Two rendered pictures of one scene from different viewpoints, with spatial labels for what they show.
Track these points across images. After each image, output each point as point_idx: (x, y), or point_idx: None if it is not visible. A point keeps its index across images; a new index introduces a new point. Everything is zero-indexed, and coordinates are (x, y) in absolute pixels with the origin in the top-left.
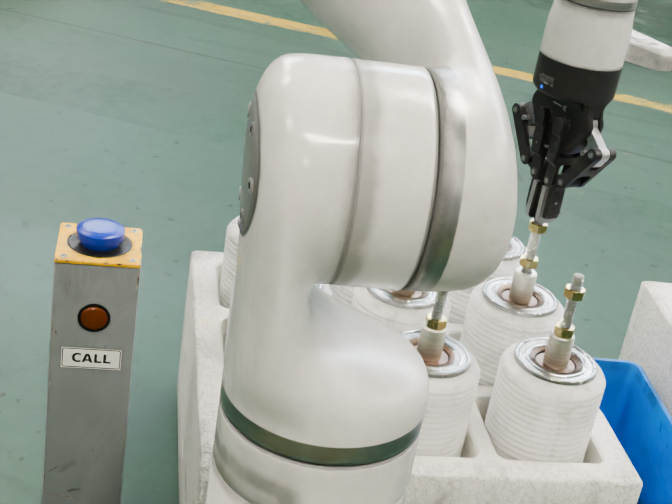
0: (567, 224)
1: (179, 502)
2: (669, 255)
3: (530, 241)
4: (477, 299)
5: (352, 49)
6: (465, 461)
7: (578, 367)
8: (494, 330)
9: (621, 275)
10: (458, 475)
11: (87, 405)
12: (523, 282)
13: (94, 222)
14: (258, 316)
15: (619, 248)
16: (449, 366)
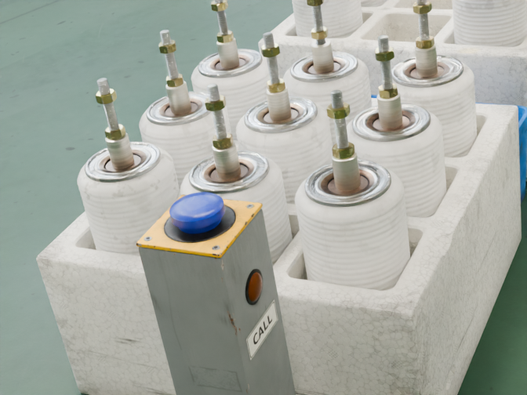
0: (35, 97)
1: None
2: (120, 65)
3: (317, 15)
4: (312, 87)
5: None
6: (463, 173)
7: (441, 63)
8: (345, 96)
9: (126, 94)
10: (478, 181)
11: (270, 378)
12: (328, 50)
13: (184, 207)
14: None
15: (91, 84)
16: (418, 115)
